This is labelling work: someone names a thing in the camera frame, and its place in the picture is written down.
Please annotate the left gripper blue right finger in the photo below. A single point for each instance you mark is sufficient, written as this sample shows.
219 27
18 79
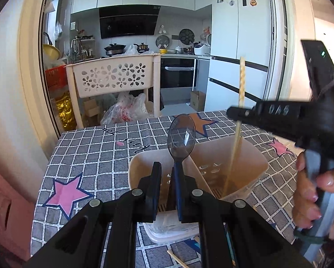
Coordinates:
232 234

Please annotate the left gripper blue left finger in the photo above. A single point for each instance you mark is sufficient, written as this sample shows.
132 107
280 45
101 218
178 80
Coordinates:
103 234

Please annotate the plain bamboo chopstick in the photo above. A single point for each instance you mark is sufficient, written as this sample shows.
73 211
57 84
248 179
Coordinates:
179 261

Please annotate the patterned bamboo chopstick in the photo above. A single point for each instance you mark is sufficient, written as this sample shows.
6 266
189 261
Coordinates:
241 96

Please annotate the translucent dark plastic spoon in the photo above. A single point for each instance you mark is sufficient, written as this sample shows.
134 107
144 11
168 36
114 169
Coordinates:
181 140

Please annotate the person's right hand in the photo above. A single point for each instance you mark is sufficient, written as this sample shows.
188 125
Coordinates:
305 210

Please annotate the pink plastic stool stack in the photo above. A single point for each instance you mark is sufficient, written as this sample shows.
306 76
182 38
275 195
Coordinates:
16 216

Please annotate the grey checkered star tablecloth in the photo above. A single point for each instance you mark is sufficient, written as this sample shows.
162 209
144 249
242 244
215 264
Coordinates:
98 158

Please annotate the white plastic utensil holder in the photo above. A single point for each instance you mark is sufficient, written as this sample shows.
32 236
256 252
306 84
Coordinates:
215 172

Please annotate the cardboard box on floor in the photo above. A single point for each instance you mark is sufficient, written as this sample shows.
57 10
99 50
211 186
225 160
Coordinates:
198 100

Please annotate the white refrigerator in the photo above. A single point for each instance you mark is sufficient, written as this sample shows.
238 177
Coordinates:
241 29

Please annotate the white red plastic bag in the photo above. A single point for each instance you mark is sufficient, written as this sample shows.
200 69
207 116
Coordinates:
127 109

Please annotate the black built-in oven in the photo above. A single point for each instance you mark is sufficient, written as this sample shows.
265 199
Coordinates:
177 73

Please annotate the black pot on stove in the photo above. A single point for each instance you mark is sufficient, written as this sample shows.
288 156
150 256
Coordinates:
141 48

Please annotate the yellow basin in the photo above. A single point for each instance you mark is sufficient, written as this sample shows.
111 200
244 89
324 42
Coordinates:
51 52

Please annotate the black range hood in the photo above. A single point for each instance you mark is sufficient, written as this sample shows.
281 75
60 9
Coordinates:
128 20

